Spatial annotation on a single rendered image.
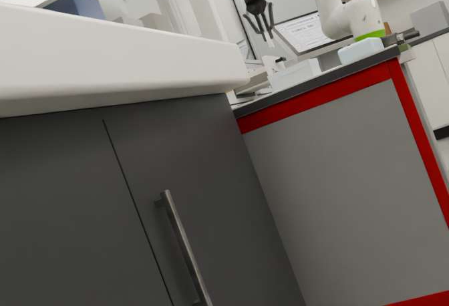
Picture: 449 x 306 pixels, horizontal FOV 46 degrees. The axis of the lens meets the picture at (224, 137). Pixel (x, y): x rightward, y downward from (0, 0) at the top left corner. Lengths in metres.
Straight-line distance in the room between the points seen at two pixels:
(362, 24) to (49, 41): 1.78
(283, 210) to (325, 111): 0.29
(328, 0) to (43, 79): 1.93
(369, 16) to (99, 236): 1.77
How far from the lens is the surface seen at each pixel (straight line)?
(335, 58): 3.06
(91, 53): 0.68
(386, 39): 2.27
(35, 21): 0.62
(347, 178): 1.41
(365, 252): 1.46
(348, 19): 2.31
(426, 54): 4.95
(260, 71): 2.02
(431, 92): 4.96
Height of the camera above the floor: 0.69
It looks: level
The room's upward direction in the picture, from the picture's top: 21 degrees counter-clockwise
